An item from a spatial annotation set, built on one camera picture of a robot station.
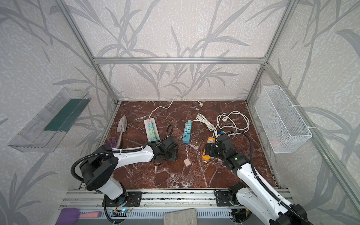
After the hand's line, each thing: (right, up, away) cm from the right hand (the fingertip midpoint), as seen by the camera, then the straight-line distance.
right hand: (210, 144), depth 82 cm
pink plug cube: (-41, +13, +17) cm, 46 cm away
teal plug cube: (-12, +11, +15) cm, 23 cm away
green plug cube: (-38, +7, +12) cm, 40 cm away
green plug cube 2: (-37, +4, +9) cm, 38 cm away
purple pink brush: (-73, -33, -12) cm, 81 cm away
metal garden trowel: (-62, +7, +20) cm, 66 cm away
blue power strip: (-14, +2, +13) cm, 19 cm away
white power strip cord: (-3, +27, +36) cm, 45 cm away
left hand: (-21, -9, +6) cm, 24 cm away
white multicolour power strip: (-37, +7, +17) cm, 41 cm away
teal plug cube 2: (-13, +7, +12) cm, 19 cm away
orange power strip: (+2, 0, +12) cm, 12 cm away
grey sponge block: (-15, -31, -15) cm, 38 cm away
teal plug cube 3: (-40, +10, +14) cm, 43 cm away
